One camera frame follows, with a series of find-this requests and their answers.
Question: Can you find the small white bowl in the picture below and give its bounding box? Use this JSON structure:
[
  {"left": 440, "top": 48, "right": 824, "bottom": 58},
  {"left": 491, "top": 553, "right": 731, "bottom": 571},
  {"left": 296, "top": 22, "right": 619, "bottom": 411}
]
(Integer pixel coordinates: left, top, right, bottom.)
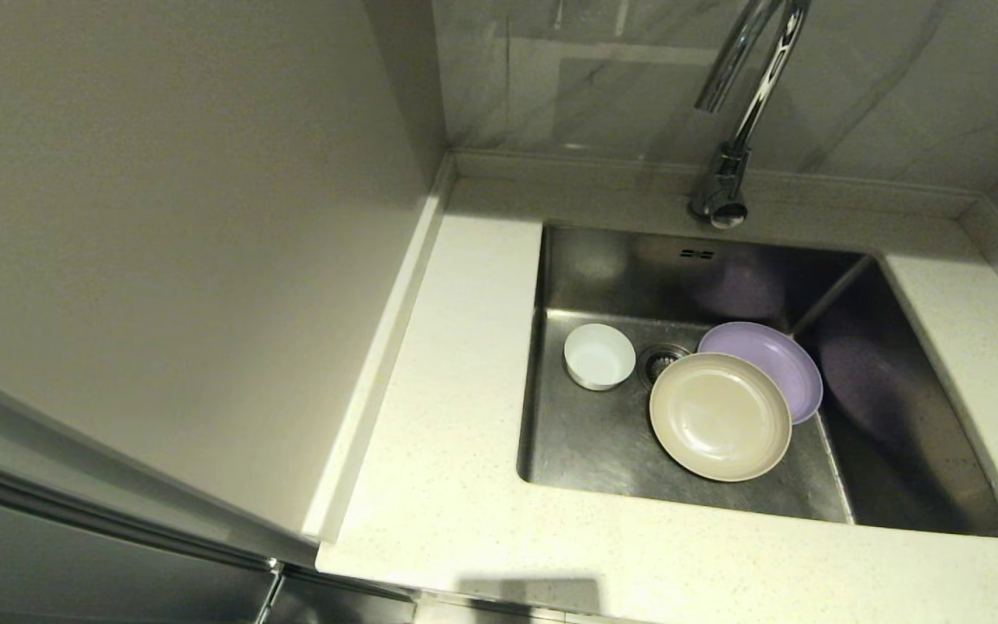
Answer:
[{"left": 563, "top": 322, "right": 638, "bottom": 392}]

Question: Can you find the beige plastic plate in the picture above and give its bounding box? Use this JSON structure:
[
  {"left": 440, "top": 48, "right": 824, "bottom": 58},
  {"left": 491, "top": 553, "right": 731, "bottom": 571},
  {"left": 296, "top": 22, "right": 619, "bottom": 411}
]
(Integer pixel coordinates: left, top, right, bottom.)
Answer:
[{"left": 648, "top": 351, "right": 794, "bottom": 484}]

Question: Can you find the chrome kitchen faucet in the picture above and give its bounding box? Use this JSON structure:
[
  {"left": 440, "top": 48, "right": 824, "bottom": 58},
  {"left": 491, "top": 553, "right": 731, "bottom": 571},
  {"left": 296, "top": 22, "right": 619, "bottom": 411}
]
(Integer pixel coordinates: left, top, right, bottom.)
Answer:
[{"left": 688, "top": 0, "right": 814, "bottom": 230}]

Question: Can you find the purple plastic plate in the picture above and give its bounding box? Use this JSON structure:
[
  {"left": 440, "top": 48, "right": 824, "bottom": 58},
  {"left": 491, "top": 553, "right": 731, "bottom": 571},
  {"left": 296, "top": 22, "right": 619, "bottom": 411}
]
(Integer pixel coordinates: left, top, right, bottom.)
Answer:
[{"left": 697, "top": 321, "right": 825, "bottom": 426}]

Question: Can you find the metal sink drain strainer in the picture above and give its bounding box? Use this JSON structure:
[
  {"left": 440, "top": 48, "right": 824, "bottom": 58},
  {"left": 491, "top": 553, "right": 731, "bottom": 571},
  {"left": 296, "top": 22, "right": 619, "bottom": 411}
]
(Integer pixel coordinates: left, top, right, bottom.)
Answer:
[{"left": 638, "top": 343, "right": 692, "bottom": 388}]

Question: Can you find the stainless steel sink basin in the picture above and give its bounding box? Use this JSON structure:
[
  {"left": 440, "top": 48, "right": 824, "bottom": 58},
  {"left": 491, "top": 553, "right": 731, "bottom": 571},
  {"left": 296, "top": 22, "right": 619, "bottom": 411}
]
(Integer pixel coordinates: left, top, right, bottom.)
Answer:
[{"left": 516, "top": 217, "right": 998, "bottom": 543}]

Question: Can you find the white edge trim strip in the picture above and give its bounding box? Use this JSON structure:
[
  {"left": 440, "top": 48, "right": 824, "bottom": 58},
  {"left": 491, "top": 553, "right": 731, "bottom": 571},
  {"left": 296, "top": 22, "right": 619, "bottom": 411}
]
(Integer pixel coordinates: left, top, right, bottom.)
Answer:
[{"left": 301, "top": 149, "right": 458, "bottom": 549}]

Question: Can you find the tall beige cabinet side panel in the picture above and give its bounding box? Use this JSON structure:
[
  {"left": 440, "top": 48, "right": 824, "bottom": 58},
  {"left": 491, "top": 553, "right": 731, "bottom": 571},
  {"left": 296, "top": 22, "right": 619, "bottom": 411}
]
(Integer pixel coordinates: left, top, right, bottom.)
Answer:
[{"left": 0, "top": 0, "right": 450, "bottom": 564}]

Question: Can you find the metal door trim strip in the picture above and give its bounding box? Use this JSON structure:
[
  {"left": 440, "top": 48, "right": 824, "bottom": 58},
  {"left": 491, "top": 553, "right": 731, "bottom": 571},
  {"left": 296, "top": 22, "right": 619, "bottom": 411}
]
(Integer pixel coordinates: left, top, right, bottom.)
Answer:
[{"left": 0, "top": 464, "right": 283, "bottom": 577}]

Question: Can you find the grey glossy cabinet door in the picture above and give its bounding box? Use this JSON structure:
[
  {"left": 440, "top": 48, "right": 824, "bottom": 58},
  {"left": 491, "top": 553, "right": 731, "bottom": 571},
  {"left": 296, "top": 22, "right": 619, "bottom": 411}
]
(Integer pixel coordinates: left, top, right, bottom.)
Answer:
[{"left": 0, "top": 485, "right": 418, "bottom": 624}]

